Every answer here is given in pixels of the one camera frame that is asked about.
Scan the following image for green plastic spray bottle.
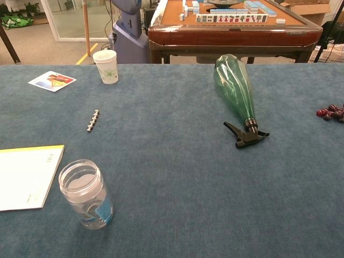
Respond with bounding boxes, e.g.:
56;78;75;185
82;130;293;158
213;53;270;149

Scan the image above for purple robot base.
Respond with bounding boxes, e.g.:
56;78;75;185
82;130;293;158
109;0;149;65

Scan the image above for white paper cup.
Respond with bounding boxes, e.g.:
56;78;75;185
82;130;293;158
92;49;119;85

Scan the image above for wooden mahjong table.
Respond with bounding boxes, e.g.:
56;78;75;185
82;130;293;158
147;0;324;65

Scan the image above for clear jar with blue label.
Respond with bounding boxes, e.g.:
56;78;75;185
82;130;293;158
58;159;114;231

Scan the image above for row of face-up mahjong tiles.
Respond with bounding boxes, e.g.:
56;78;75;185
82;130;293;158
195;13;269;24

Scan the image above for colourful printed card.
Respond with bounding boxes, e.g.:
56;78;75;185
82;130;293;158
27;70;77;93

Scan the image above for row of blue-backed mahjong tiles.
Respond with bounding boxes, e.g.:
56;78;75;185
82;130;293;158
210;8;244;15

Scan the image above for wooden pole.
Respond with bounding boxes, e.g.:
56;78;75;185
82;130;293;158
82;0;92;58

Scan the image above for black round dish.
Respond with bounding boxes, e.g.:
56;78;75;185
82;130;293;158
206;0;244;6

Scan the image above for stack of blue-backed mahjong tiles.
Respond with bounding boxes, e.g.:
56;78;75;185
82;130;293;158
243;0;278;18

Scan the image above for white framed glass door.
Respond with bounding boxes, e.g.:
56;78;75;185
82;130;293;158
40;0;114;42

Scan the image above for white notebook with yellow edge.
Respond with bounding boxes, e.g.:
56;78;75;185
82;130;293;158
0;145;66;212

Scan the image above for cluster of dark red beads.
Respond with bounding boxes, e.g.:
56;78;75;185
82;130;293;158
316;103;344;122

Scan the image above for white plastic crate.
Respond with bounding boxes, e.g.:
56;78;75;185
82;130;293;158
309;44;344;64

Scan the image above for black tripod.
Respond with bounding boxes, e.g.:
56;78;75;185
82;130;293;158
313;0;344;63

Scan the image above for dark slanted table leg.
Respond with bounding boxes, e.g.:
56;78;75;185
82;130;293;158
0;25;22;65

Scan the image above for cardboard box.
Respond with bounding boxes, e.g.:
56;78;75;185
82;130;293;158
284;0;334;26

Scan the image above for potted green plants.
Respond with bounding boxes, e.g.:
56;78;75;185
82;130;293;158
0;2;41;18

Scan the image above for green bag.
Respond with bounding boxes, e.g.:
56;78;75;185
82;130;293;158
1;15;35;30

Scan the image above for chain of metal beads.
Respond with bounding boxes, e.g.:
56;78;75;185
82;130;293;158
85;109;101;133

